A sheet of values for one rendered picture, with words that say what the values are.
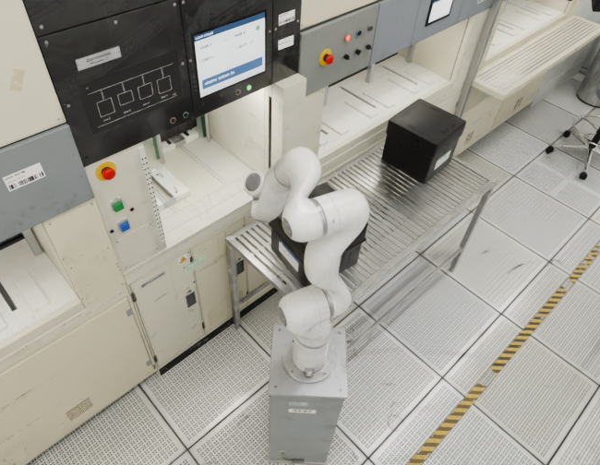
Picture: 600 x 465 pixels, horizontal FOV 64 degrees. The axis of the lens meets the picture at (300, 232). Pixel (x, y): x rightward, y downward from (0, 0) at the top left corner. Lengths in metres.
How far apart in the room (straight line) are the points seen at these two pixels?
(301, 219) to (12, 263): 1.35
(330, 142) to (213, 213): 0.75
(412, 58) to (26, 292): 2.51
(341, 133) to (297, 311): 1.33
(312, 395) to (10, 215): 1.10
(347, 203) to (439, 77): 2.11
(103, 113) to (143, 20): 0.28
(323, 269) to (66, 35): 0.87
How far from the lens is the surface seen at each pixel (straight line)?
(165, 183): 2.24
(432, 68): 3.25
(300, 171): 1.21
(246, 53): 1.75
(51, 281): 2.06
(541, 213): 3.86
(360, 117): 2.71
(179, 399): 2.62
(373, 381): 2.67
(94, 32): 1.44
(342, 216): 1.17
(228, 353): 2.70
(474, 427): 2.72
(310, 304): 1.44
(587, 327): 3.33
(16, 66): 1.40
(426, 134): 2.43
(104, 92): 1.51
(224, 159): 2.38
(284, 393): 1.76
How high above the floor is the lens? 2.37
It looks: 48 degrees down
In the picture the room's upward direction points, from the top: 5 degrees clockwise
